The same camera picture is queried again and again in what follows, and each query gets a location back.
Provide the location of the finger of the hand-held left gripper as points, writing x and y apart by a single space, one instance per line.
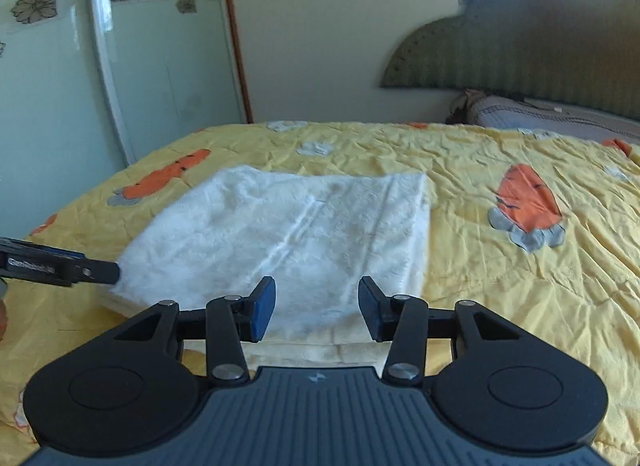
70 271
50 250

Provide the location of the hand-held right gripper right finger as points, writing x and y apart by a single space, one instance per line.
372 308

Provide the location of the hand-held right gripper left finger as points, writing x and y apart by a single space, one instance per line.
262 308

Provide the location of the white textured blanket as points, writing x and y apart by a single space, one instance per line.
280 236

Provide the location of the yellow carrot print blanket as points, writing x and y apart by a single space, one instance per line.
500 296

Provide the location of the glass door with flower stickers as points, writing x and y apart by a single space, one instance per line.
50 95

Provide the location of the dark brown cloth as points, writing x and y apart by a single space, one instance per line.
465 105

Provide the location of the grey striped pillow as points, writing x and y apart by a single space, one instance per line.
550 115

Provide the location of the brown wooden trim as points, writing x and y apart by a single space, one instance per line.
236 30

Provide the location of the green padded headboard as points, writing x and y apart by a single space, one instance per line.
525 45

